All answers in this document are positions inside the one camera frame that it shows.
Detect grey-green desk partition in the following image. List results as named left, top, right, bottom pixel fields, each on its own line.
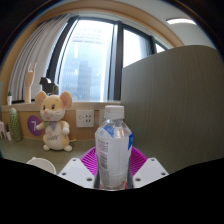
left=120, top=45, right=224, bottom=174

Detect round purple number sticker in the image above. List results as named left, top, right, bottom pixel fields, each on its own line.
left=26, top=114, right=44, bottom=137

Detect grey pleated curtain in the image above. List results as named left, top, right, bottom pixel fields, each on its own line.
left=8, top=14, right=73, bottom=101

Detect wooden hand figure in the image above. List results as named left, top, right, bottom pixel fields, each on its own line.
left=23, top=62, right=38, bottom=104

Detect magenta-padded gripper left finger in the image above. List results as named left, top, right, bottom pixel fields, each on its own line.
left=57, top=146, right=100, bottom=190

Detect ceiling lights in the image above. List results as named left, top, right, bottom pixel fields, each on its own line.
left=165, top=17, right=198, bottom=26

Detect cream mouse plush toy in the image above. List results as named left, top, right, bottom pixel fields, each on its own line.
left=34, top=90, right=74, bottom=153

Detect cream ceramic mug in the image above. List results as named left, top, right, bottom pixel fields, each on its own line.
left=25, top=156, right=58, bottom=175

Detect small pink figure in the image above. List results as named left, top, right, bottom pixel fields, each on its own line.
left=0, top=120, right=7, bottom=140

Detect green cactus plush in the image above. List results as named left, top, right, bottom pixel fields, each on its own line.
left=8, top=107, right=24, bottom=143

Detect white wall outlet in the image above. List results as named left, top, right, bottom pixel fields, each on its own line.
left=98, top=109, right=107, bottom=126
left=75, top=109, right=95, bottom=128

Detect dark-framed window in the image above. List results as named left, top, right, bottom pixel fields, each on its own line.
left=46, top=14, right=168, bottom=102

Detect clear plastic water bottle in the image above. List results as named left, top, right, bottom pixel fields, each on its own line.
left=94, top=105, right=134, bottom=191

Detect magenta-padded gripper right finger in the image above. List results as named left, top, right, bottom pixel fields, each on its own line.
left=129, top=146, right=170, bottom=190

